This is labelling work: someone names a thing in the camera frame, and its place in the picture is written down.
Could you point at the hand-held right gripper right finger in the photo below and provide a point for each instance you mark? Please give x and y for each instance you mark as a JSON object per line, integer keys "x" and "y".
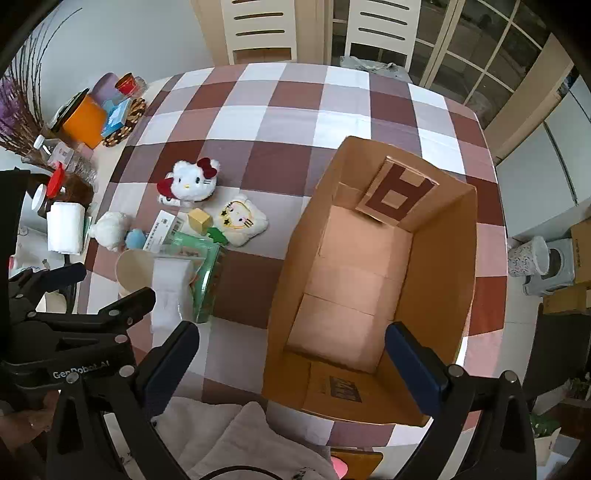
{"x": 411, "y": 369}

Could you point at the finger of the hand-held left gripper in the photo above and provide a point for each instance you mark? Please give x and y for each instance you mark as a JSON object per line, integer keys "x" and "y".
{"x": 46, "y": 279}
{"x": 124, "y": 309}

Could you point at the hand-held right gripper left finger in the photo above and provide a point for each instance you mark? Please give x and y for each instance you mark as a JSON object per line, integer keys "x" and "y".
{"x": 161, "y": 371}

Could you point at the white paper cup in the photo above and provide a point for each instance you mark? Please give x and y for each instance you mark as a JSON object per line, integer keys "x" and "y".
{"x": 134, "y": 272}

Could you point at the clear zip bag white cotton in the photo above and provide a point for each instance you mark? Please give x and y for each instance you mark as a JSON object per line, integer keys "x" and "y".
{"x": 171, "y": 286}

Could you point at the brown cardboard box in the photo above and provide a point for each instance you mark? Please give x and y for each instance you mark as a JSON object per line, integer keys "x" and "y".
{"x": 351, "y": 286}

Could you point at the person's left hand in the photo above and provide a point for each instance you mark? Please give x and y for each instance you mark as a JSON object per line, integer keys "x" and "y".
{"x": 21, "y": 427}

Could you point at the white tissue pack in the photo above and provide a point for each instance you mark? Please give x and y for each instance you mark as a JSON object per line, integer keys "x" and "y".
{"x": 64, "y": 228}

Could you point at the small blue plush toy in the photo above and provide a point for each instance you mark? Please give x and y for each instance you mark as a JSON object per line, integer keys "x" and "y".
{"x": 136, "y": 239}

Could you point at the dark jar white lid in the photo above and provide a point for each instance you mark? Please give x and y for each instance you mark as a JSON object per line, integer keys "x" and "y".
{"x": 40, "y": 201}

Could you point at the white fluffy plush toy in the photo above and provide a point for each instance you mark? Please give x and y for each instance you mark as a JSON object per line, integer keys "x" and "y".
{"x": 111, "y": 228}

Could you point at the green packet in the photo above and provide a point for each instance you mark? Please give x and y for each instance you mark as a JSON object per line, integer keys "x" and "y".
{"x": 207, "y": 281}

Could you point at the white green medicine box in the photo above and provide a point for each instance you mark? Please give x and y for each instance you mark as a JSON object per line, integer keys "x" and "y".
{"x": 164, "y": 228}

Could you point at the grey cloth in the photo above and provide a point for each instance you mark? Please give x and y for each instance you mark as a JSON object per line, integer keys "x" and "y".
{"x": 231, "y": 443}

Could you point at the glass jar red lid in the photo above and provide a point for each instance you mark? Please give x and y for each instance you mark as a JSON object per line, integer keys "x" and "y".
{"x": 69, "y": 180}

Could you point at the yellow block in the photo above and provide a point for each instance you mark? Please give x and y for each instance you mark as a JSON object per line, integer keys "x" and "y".
{"x": 199, "y": 220}

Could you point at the small green toy piece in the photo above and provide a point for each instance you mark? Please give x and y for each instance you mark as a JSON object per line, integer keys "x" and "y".
{"x": 217, "y": 235}

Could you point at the pink object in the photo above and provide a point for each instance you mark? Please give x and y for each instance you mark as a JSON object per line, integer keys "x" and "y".
{"x": 340, "y": 467}

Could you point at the clear plastic bottle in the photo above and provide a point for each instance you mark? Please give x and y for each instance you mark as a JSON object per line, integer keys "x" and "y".
{"x": 55, "y": 150}

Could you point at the white cat plush red bow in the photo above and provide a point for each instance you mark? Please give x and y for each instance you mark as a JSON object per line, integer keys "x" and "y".
{"x": 189, "y": 180}

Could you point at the cream plush pillow with face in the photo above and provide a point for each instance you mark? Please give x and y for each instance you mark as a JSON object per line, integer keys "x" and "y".
{"x": 240, "y": 221}

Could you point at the green plant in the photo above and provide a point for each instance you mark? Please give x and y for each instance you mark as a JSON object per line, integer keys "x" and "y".
{"x": 547, "y": 427}

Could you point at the orange box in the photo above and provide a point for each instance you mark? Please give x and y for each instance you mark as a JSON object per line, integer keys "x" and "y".
{"x": 83, "y": 122}

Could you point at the patterned waste bin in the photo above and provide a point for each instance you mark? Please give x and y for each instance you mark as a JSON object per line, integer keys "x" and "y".
{"x": 526, "y": 256}

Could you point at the low cardboard carton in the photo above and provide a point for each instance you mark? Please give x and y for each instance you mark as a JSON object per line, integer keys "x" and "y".
{"x": 568, "y": 300}

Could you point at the dried purple branches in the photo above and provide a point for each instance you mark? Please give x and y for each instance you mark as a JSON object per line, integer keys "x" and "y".
{"x": 21, "y": 106}

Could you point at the teal box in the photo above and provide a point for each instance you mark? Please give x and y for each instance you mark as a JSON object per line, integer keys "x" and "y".
{"x": 115, "y": 117}

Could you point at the grey step stool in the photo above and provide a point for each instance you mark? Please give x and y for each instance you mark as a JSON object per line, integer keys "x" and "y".
{"x": 558, "y": 267}

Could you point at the purple cup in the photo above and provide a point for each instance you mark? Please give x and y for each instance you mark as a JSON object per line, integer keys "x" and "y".
{"x": 105, "y": 87}

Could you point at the large cardboard carton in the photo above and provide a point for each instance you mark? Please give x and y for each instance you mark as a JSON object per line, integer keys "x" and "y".
{"x": 582, "y": 251}

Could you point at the red cup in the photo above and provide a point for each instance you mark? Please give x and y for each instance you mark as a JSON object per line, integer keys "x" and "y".
{"x": 129, "y": 85}

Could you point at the white refrigerator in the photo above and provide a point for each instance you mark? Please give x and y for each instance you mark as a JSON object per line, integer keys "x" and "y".
{"x": 540, "y": 184}

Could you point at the brown white checkered tablecloth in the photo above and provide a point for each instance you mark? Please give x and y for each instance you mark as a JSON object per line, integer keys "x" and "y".
{"x": 277, "y": 115}

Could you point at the beige wooden panel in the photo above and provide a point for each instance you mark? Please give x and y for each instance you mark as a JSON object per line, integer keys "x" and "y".
{"x": 531, "y": 97}

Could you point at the grey bag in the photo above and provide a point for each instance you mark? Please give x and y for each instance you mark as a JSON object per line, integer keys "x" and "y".
{"x": 369, "y": 67}

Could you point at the cream slatted chair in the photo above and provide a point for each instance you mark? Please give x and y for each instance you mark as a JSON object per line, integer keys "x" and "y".
{"x": 381, "y": 27}
{"x": 258, "y": 32}

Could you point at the cream framed glass door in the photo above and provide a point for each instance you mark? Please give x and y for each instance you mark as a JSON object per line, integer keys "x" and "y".
{"x": 485, "y": 50}

